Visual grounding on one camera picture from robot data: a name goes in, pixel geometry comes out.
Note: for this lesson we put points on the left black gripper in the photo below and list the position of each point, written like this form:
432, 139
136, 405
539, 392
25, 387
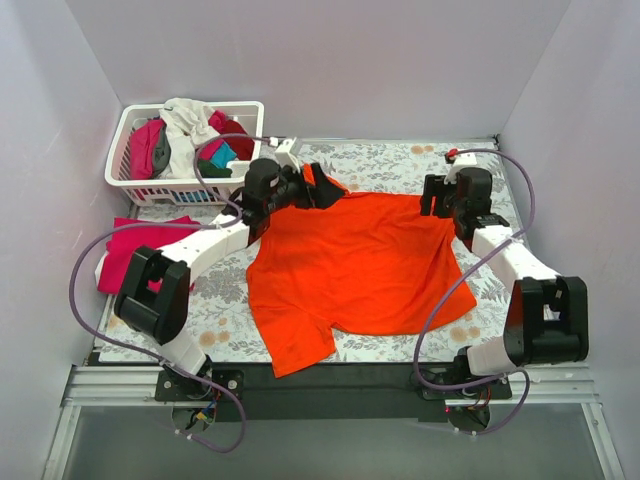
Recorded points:
308, 185

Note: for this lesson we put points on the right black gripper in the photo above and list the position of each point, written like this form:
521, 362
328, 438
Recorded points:
439, 195

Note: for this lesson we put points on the orange t shirt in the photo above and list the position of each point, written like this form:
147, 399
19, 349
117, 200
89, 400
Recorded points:
370, 264

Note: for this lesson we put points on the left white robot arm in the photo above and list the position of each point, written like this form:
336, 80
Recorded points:
154, 295

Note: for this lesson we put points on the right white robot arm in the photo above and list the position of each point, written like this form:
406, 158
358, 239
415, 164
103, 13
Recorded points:
547, 317

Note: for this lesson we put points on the dark red shirt in basket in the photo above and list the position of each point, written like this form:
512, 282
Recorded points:
236, 137

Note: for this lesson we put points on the teal shirt in basket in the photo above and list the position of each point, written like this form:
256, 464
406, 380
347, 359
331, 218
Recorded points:
223, 155

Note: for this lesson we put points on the dark green shirt in basket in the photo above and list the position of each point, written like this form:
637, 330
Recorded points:
207, 170

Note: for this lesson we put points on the white shirt in basket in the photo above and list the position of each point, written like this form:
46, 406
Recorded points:
187, 129

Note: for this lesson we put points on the grey shirt in basket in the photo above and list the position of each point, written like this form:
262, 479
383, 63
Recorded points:
161, 154

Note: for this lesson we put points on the white plastic laundry basket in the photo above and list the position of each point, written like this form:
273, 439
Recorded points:
249, 114

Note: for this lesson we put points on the magenta shirt in basket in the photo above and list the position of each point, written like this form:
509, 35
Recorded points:
142, 142

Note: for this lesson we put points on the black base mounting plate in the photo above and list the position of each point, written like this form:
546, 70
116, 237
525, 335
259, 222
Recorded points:
335, 391

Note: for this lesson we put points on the folded magenta t shirt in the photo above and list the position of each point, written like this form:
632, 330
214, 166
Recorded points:
122, 245

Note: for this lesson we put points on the folded white shirt under magenta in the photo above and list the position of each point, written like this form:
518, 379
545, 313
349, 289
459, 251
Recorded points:
99, 268

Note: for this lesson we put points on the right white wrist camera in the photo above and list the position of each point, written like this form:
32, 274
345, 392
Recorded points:
456, 160

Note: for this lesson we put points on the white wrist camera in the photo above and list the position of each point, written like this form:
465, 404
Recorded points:
286, 153
456, 160

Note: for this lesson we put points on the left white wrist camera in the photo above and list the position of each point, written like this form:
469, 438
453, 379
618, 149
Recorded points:
286, 153

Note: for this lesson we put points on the aluminium frame rail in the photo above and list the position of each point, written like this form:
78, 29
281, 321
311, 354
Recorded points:
137, 385

